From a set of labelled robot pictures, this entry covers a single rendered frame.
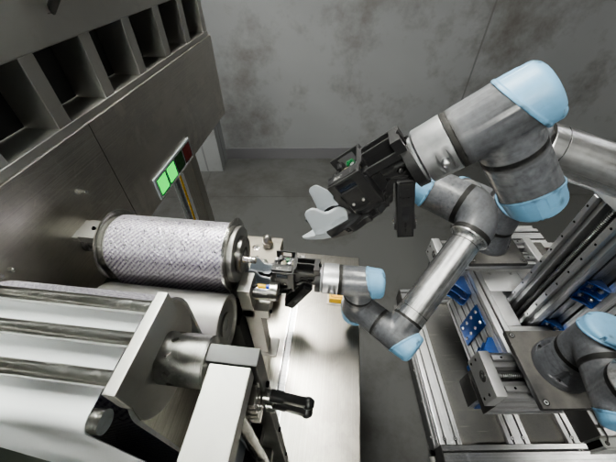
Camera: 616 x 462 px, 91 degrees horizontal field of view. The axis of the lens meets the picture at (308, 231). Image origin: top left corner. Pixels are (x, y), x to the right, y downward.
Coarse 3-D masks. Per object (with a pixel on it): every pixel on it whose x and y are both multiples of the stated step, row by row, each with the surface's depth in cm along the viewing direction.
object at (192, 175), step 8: (192, 160) 143; (192, 168) 144; (184, 176) 148; (192, 176) 147; (200, 176) 152; (192, 184) 151; (200, 184) 153; (192, 192) 155; (200, 192) 154; (192, 200) 158; (200, 200) 158; (208, 200) 164; (200, 208) 162; (208, 208) 165; (200, 216) 166; (208, 216) 166
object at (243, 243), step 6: (240, 240) 60; (246, 240) 62; (240, 246) 59; (246, 246) 62; (240, 252) 59; (246, 252) 63; (240, 258) 59; (240, 264) 60; (246, 264) 64; (240, 270) 60
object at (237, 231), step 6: (234, 228) 60; (240, 228) 61; (234, 234) 58; (240, 234) 61; (246, 234) 65; (102, 240) 59; (228, 240) 58; (234, 240) 58; (102, 246) 59; (228, 246) 57; (234, 246) 58; (102, 252) 59; (228, 252) 57; (234, 252) 58; (228, 258) 57; (234, 258) 59; (228, 264) 57; (234, 264) 59; (228, 270) 58; (234, 270) 59; (228, 276) 58; (234, 276) 59; (240, 276) 64
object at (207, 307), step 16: (112, 288) 59; (128, 288) 59; (144, 288) 59; (160, 288) 60; (192, 304) 56; (208, 304) 56; (224, 304) 56; (208, 320) 54; (224, 320) 58; (224, 336) 58
